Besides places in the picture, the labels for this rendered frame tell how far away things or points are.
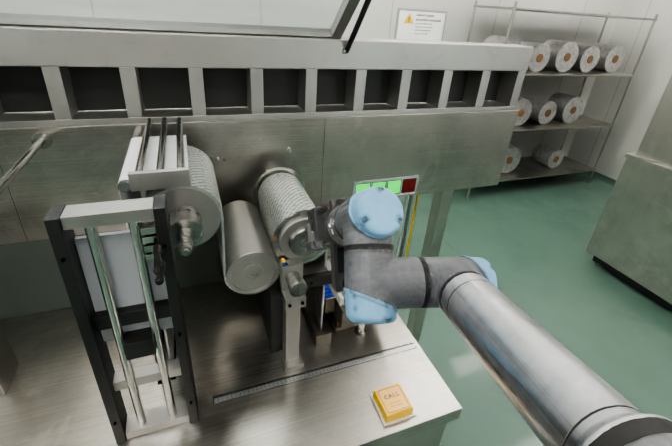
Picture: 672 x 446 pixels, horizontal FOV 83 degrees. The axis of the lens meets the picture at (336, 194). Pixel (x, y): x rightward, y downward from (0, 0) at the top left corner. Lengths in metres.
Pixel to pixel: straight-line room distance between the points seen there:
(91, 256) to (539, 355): 0.65
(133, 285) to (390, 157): 0.85
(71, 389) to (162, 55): 0.81
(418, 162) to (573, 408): 1.07
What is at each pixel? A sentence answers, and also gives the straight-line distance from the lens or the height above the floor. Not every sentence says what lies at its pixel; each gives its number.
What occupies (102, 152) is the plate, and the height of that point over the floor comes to 1.37.
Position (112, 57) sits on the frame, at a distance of 1.06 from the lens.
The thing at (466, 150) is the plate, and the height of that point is 1.30.
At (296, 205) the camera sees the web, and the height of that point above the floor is 1.31.
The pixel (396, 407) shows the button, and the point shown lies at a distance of 1.01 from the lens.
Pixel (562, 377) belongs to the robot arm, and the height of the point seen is 1.48.
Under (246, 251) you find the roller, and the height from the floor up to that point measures 1.23.
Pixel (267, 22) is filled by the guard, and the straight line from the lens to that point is 1.07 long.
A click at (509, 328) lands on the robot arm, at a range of 0.45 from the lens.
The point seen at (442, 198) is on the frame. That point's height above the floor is 1.01.
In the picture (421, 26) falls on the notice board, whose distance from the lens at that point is 3.97.
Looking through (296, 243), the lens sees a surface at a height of 1.25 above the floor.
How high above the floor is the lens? 1.74
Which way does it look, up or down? 27 degrees down
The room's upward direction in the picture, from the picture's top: 4 degrees clockwise
